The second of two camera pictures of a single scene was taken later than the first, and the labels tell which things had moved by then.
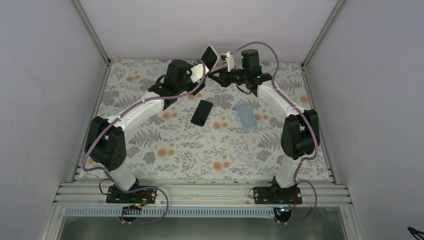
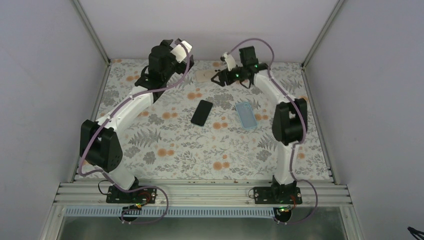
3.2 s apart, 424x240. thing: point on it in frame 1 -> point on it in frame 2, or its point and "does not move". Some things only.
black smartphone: (201, 112) does not move
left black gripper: (201, 85) -> (186, 66)
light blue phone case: (246, 114) does not move
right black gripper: (223, 81) does not move
